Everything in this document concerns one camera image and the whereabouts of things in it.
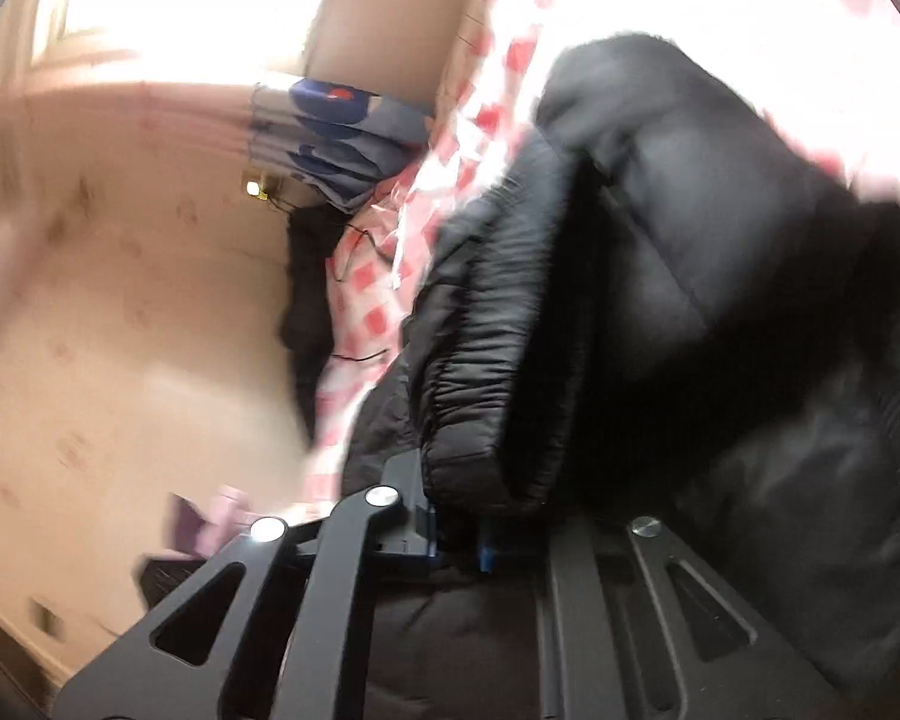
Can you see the black puffer jacket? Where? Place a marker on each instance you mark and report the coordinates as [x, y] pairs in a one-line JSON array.
[[645, 277]]

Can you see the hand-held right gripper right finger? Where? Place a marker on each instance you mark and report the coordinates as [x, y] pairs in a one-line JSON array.
[[585, 615]]

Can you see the purple cloth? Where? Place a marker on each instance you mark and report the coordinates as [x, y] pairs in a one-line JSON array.
[[210, 525]]

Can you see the small plug adapter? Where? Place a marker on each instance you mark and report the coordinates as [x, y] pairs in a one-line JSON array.
[[256, 187]]

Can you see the blue grey folded cloth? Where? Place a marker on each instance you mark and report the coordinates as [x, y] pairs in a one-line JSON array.
[[345, 135]]

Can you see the black hanging cloth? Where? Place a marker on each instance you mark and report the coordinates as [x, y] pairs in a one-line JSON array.
[[307, 292]]

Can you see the beige headboard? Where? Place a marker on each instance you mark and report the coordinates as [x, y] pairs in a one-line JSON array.
[[390, 7]]

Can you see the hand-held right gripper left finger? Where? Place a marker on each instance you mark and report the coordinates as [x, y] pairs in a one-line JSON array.
[[418, 534]]

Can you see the red white checkered bedsheet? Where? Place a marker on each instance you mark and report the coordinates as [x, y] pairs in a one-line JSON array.
[[367, 292]]

